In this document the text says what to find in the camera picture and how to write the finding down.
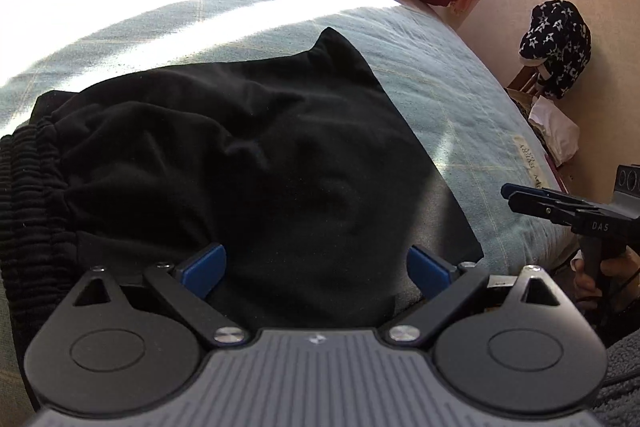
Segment person right hand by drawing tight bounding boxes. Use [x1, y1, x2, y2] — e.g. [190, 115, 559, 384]
[570, 248, 639, 310]

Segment black drawstring pants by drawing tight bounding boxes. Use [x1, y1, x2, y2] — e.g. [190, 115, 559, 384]
[0, 26, 485, 333]

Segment black star pattern garment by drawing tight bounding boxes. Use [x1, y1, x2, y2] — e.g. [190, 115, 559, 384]
[518, 0, 592, 100]

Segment wooden chair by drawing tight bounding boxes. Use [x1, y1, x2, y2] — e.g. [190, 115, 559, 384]
[504, 66, 539, 108]

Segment light blue bed sheet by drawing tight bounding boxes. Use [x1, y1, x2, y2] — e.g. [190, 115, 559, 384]
[1, 0, 565, 426]

